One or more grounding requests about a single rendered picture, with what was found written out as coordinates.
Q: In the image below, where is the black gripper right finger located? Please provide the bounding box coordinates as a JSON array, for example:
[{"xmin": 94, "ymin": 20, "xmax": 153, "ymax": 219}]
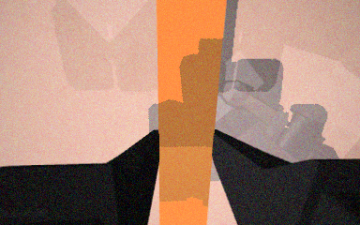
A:
[{"xmin": 212, "ymin": 129, "xmax": 360, "ymax": 225}]

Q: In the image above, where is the orange bar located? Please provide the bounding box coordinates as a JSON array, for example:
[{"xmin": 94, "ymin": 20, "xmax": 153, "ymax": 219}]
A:
[{"xmin": 157, "ymin": 0, "xmax": 227, "ymax": 225}]

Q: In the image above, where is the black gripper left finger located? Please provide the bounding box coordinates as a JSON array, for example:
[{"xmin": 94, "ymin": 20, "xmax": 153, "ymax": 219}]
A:
[{"xmin": 0, "ymin": 130, "xmax": 159, "ymax": 225}]

